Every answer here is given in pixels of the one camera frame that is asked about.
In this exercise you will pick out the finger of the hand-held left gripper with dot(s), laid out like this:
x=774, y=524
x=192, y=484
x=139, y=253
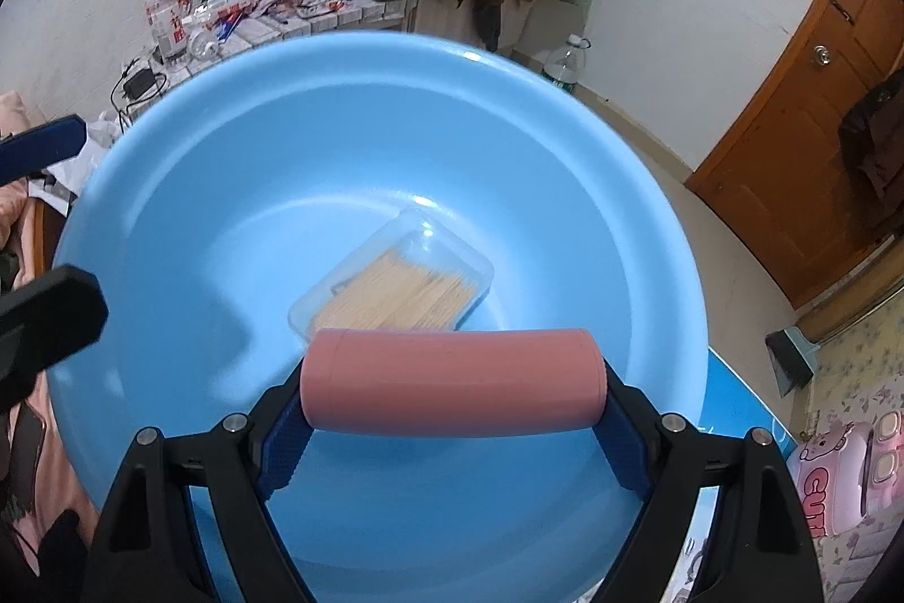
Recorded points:
x=42, y=147

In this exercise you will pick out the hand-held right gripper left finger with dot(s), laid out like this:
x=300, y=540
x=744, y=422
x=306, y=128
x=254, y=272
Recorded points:
x=282, y=444

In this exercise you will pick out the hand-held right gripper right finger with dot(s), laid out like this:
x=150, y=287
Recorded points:
x=625, y=447

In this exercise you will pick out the pink cylindrical bottle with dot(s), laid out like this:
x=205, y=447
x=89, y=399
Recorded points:
x=452, y=380

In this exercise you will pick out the light blue plastic basin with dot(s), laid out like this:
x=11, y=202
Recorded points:
x=212, y=221

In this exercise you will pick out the clear box of wooden sticks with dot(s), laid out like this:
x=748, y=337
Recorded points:
x=395, y=285

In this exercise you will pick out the white paper sheet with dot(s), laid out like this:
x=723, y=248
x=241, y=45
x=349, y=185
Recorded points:
x=100, y=140

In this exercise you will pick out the black power adapter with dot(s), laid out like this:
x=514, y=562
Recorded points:
x=139, y=84

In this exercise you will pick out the clear bottle with red label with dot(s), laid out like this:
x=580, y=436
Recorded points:
x=166, y=20

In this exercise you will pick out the large pink water jug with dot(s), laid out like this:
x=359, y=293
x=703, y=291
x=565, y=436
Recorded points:
x=833, y=476

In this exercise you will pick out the brown wooden door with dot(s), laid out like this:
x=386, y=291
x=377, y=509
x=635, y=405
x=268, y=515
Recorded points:
x=791, y=151

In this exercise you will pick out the white low shelf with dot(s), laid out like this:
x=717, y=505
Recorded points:
x=381, y=13

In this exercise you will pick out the large clear water bottle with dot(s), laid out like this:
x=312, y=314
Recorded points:
x=565, y=70

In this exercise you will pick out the dark brown jacket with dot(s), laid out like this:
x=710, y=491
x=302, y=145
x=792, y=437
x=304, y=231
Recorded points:
x=876, y=151

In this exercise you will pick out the beige wooden wardrobe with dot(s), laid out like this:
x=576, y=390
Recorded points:
x=515, y=20

